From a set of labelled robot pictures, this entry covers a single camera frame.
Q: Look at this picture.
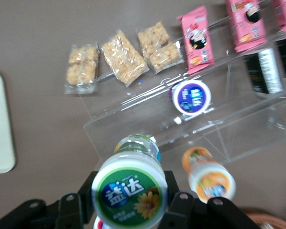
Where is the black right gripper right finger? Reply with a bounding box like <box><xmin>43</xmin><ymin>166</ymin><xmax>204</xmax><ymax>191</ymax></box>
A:
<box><xmin>157</xmin><ymin>170</ymin><xmax>198</xmax><ymax>229</ymax></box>

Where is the orange gum bottle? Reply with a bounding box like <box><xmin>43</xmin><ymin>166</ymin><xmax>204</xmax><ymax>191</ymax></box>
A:
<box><xmin>181</xmin><ymin>146</ymin><xmax>236</xmax><ymax>204</ymax></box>

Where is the wrapped puffed rice bar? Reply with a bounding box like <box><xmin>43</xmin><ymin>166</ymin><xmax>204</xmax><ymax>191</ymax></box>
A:
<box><xmin>64</xmin><ymin>44</ymin><xmax>101</xmax><ymax>94</ymax></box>
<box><xmin>101</xmin><ymin>30</ymin><xmax>150</xmax><ymax>87</ymax></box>
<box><xmin>137</xmin><ymin>21</ymin><xmax>184</xmax><ymax>74</ymax></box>

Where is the woven wicker basket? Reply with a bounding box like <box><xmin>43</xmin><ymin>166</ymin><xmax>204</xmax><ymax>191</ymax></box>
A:
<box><xmin>240</xmin><ymin>209</ymin><xmax>286</xmax><ymax>229</ymax></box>

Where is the clear acrylic display stand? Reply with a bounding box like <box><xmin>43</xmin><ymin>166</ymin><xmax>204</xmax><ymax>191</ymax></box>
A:
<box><xmin>82</xmin><ymin>14</ymin><xmax>286</xmax><ymax>165</ymax></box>

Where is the green gum bottle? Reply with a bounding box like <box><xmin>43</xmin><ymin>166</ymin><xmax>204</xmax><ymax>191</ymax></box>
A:
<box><xmin>91</xmin><ymin>134</ymin><xmax>169</xmax><ymax>229</ymax></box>

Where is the white plastic tray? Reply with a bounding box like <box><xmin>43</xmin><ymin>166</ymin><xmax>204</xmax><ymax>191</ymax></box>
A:
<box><xmin>0</xmin><ymin>69</ymin><xmax>16</xmax><ymax>174</ymax></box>

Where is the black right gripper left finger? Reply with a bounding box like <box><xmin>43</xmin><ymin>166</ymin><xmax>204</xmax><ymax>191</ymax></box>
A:
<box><xmin>54</xmin><ymin>171</ymin><xmax>100</xmax><ymax>229</ymax></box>

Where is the red gum bottle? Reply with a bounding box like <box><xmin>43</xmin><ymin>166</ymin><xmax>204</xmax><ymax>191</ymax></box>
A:
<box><xmin>92</xmin><ymin>216</ymin><xmax>110</xmax><ymax>229</ymax></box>

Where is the black packet with white stripe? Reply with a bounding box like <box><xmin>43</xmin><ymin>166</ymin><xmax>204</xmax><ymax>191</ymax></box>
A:
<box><xmin>244</xmin><ymin>47</ymin><xmax>284</xmax><ymax>95</ymax></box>

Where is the purple gum bottle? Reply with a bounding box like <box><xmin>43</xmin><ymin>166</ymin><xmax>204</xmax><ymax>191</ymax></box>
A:
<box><xmin>168</xmin><ymin>80</ymin><xmax>212</xmax><ymax>116</ymax></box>

